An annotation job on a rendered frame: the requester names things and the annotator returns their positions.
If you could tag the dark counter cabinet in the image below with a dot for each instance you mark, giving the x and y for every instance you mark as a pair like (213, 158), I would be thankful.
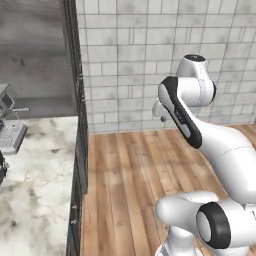
(79, 133)

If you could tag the silver coffee machine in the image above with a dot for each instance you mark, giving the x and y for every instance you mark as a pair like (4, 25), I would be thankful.
(10, 135)

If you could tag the black round appliance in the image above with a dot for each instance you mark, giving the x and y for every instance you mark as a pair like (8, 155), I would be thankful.
(2, 168)

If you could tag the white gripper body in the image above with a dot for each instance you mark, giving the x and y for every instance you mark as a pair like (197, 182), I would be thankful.
(159, 108)

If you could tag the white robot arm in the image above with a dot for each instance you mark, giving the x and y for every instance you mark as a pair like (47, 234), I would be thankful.
(230, 156)

